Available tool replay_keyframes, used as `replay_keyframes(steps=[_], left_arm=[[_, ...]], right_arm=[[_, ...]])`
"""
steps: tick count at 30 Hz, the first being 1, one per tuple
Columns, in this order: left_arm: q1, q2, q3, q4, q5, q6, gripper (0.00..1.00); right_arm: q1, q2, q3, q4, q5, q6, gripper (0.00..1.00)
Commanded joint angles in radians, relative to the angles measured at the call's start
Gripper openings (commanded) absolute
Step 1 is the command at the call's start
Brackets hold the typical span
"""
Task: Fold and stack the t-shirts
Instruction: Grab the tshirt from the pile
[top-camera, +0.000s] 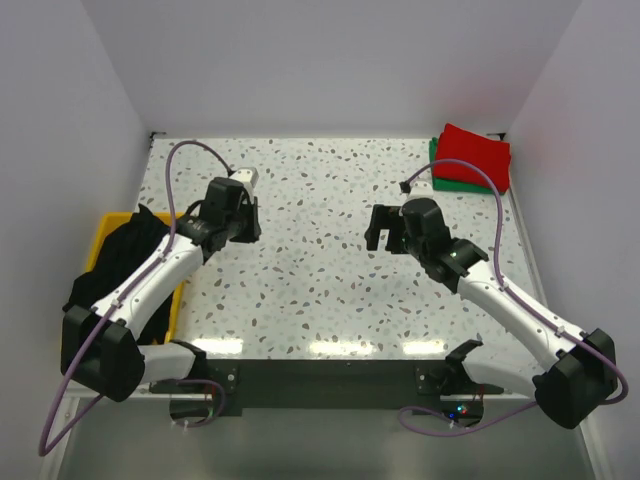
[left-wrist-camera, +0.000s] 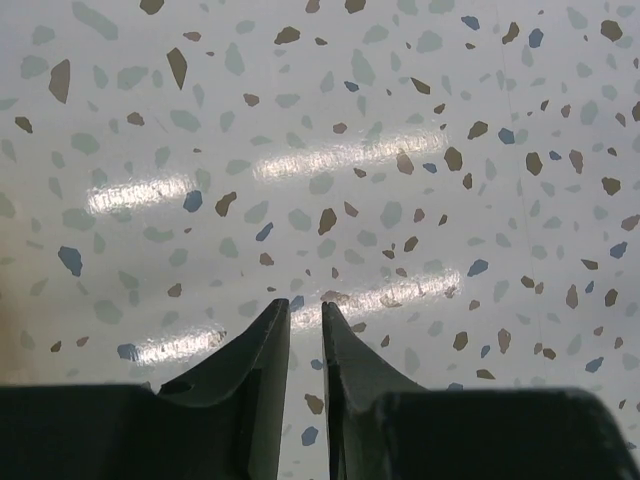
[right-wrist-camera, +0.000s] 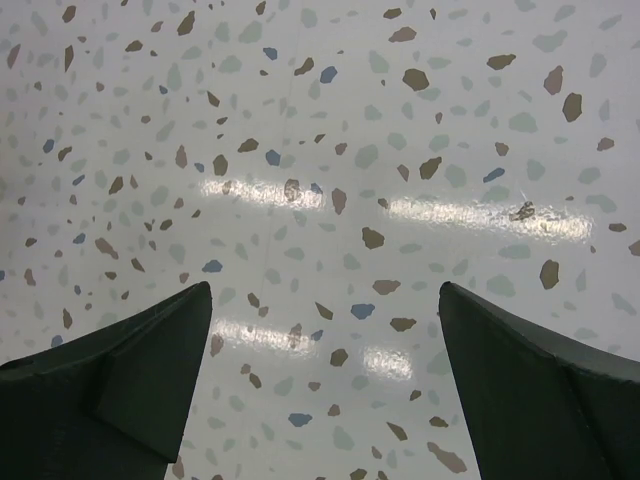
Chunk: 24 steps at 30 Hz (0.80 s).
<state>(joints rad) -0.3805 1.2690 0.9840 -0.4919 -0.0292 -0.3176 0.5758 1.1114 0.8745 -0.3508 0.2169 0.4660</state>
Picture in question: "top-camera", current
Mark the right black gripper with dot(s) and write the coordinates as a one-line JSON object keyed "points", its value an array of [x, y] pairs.
{"points": [[372, 234]]}

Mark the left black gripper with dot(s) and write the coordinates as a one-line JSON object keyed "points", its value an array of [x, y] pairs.
{"points": [[252, 234]]}

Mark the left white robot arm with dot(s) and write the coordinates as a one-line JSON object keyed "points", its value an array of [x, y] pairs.
{"points": [[100, 348]]}

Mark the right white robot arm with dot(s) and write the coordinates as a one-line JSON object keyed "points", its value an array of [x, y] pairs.
{"points": [[578, 370]]}

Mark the folded green t shirt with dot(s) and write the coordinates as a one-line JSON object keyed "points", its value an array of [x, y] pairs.
{"points": [[446, 185]]}

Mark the black clothes in bin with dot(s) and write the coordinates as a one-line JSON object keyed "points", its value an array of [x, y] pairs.
{"points": [[124, 241]]}

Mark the folded red t shirt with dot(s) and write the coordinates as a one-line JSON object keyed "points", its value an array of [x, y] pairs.
{"points": [[493, 157]]}

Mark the yellow plastic bin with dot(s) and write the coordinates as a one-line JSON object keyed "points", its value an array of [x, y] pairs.
{"points": [[163, 322]]}

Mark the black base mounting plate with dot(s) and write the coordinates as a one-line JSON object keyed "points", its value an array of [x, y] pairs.
{"points": [[326, 384]]}

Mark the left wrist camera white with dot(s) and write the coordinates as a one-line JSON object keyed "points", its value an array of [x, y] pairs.
{"points": [[248, 176]]}

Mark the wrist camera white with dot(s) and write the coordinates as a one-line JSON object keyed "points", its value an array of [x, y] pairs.
{"points": [[417, 189], [248, 176]]}

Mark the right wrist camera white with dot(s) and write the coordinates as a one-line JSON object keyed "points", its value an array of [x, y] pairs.
{"points": [[417, 189]]}

